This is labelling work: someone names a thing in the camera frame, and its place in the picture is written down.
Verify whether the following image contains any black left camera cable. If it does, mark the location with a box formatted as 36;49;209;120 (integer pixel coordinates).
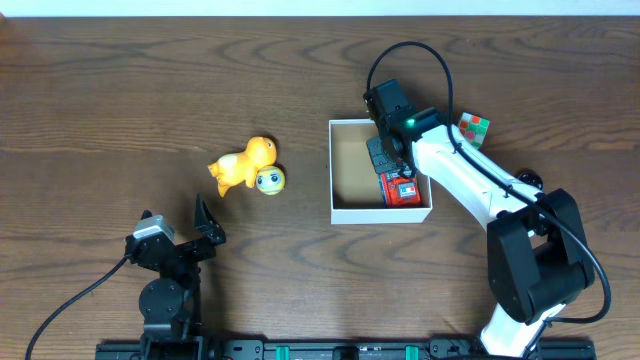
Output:
24;255;130;360

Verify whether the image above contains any yellow ball with face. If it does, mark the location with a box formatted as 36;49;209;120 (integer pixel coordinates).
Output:
256;166;286;195

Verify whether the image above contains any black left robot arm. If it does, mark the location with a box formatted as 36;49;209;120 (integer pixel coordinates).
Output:
124;196;226;359

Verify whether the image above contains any black mounting rail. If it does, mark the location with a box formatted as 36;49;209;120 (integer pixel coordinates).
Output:
94;337;597;360

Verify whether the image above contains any multicolour puzzle cube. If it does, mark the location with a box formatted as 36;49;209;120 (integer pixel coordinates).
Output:
457;112;490;149

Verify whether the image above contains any white cardboard box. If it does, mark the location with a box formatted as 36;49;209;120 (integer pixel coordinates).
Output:
328;119;433;225

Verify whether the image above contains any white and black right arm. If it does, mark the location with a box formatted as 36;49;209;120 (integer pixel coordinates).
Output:
363;80;596;357

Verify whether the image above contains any black camera cable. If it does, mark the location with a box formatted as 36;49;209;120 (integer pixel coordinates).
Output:
366;40;612;325
24;255;130;360

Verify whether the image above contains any black round cap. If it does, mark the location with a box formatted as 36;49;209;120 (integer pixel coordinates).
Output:
517;169;544;191

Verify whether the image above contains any orange dinosaur toy figure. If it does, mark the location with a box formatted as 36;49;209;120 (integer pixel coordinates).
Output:
207;136;277;197

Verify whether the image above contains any red toy robot figure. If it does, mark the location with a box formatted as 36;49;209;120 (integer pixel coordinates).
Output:
379;172;422;208

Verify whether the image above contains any black right camera cable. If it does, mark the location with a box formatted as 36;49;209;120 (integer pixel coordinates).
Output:
366;40;612;325

